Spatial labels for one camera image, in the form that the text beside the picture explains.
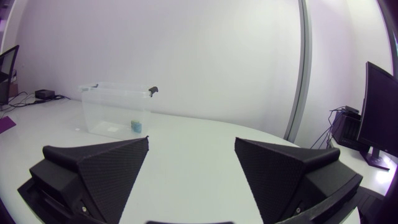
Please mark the clear plastic container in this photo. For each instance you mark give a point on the clear plastic container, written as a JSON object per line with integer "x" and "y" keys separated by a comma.
{"x": 115, "y": 109}

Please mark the dark mat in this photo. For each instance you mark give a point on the dark mat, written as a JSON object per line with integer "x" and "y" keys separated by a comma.
{"x": 5, "y": 124}

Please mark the black computer box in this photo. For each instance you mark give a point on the black computer box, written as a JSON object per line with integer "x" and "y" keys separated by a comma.
{"x": 348, "y": 130}

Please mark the black mesh chair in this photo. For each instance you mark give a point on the black mesh chair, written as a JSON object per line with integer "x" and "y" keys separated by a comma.
{"x": 7, "y": 74}

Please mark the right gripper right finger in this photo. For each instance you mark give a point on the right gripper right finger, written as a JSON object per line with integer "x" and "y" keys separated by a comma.
{"x": 280, "y": 177}

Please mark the black power brick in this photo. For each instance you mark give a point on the black power brick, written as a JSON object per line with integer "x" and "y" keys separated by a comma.
{"x": 44, "y": 94}

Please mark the dark computer screen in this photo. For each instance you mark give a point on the dark computer screen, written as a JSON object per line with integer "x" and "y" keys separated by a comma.
{"x": 378, "y": 116}

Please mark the blue toy brick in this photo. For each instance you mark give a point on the blue toy brick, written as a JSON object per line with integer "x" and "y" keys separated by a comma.
{"x": 136, "y": 126}

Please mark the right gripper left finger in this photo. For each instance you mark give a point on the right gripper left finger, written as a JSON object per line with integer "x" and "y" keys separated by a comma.
{"x": 102, "y": 174}

